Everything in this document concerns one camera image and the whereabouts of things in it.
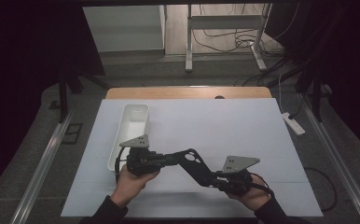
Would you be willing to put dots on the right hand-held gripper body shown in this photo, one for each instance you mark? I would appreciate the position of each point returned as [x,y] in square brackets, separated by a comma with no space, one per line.
[235,177]

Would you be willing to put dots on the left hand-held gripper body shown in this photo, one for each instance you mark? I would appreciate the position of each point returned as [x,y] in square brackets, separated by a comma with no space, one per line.
[142,160]

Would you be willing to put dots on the white plastic storage bin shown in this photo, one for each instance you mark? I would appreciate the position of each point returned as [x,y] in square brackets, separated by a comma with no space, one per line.
[131,124]

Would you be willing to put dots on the person's right hand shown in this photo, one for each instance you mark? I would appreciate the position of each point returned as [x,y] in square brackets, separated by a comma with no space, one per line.
[252,197]

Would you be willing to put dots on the person's left hand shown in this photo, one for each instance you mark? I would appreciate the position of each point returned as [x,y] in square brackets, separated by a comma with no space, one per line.
[131,186]

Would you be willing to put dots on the white board table cover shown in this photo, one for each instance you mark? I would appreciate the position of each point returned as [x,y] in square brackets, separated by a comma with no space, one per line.
[231,130]

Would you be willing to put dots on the wooden table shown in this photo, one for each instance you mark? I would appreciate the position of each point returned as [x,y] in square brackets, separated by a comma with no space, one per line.
[175,92]

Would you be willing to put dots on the dark round table grommet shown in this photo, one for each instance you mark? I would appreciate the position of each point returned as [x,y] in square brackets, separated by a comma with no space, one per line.
[219,97]

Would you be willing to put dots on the white power strip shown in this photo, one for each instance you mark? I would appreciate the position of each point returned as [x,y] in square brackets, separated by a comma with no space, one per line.
[294,125]

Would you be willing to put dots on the black metal stand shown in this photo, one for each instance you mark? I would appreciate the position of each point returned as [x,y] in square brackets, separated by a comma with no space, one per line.
[63,99]
[317,96]

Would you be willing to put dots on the white cabinet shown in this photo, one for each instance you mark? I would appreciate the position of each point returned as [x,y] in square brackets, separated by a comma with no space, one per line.
[122,28]

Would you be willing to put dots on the black curtain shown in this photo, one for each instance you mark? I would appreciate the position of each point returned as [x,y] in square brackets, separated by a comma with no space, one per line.
[25,77]
[349,62]

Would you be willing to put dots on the black floor frame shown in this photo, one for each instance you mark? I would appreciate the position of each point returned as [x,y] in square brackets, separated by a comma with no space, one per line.
[72,133]

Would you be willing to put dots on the aluminium rail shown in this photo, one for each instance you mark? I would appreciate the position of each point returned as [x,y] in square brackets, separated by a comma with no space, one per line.
[336,161]
[44,168]

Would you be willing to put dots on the white metal desk frame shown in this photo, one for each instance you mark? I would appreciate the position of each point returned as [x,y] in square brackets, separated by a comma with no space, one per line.
[221,21]

